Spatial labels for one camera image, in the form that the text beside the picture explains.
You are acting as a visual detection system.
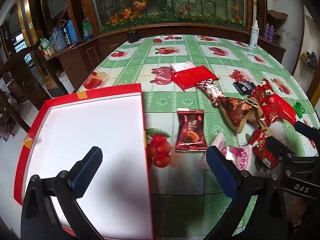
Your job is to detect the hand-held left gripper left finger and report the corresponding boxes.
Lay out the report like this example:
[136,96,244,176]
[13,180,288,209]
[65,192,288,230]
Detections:
[21,146,103,240]

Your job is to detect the white spray bottle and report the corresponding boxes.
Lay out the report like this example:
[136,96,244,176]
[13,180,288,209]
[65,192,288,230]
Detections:
[249,20,259,49]

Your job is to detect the green candy wrapper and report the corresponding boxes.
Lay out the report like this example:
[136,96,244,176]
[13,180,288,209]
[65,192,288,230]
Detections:
[292,102,306,117]

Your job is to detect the shiny red snack packet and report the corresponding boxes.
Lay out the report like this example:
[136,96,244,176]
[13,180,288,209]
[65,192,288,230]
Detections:
[260,92,297,126]

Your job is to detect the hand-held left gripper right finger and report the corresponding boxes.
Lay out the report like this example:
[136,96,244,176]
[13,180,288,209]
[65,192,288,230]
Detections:
[206,145,288,240]

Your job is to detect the green white packet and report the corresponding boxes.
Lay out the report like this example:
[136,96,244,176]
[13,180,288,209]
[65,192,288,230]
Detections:
[40,37,52,50]

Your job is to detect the red cardboard box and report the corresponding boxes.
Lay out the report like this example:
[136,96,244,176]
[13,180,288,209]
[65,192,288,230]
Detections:
[14,83,157,240]

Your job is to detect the green fruit-print tablecloth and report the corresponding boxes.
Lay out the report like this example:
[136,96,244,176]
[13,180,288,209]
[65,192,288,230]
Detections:
[76,34,320,240]

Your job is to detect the small black snack packet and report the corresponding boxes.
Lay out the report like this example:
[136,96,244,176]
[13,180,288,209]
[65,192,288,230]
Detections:
[232,80,255,95]

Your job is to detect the pink white snack packet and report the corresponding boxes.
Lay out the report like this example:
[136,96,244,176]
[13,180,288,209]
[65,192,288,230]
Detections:
[197,132,259,172]

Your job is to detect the large red plastic packet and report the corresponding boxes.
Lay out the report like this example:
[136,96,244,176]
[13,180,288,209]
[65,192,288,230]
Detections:
[172,65,219,91]

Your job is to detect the cluttered wall shelf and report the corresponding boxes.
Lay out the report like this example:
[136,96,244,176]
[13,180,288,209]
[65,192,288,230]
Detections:
[299,51,319,73]

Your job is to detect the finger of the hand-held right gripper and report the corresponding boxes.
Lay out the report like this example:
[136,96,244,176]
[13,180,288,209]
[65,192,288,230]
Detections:
[265,136,300,164]
[294,120,320,142]

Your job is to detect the white bucket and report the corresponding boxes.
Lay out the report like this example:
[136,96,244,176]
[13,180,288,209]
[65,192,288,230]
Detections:
[58,71,75,94]

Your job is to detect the red floral snack packet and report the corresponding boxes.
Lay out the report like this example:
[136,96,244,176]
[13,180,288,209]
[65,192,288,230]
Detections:
[249,127,280,170]
[250,78,275,102]

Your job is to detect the grey kettle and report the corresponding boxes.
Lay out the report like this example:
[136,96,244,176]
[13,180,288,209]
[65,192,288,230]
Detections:
[50,26,67,50]

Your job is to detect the green plastic bottle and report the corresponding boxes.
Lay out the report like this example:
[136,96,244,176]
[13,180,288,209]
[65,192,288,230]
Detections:
[82,17,93,40]

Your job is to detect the dark red snack packet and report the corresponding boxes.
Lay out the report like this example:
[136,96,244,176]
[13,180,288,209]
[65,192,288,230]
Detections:
[174,107,208,153]

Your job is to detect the carved wooden chair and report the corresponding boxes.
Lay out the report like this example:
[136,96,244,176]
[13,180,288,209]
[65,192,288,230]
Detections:
[0,47,53,135]

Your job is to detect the gold foil snack packet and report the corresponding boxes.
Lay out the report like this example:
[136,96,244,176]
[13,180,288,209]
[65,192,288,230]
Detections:
[236,98,274,134]

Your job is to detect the red white heart-print snack packet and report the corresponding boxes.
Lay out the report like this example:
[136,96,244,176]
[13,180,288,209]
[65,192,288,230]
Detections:
[197,78,225,107]

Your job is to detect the brown triangular snack packet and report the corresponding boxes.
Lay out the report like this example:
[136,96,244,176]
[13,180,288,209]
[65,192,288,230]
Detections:
[217,96,262,130]

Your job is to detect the blue thermos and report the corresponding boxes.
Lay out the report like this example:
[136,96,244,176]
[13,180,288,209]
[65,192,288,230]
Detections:
[66,19,78,44]

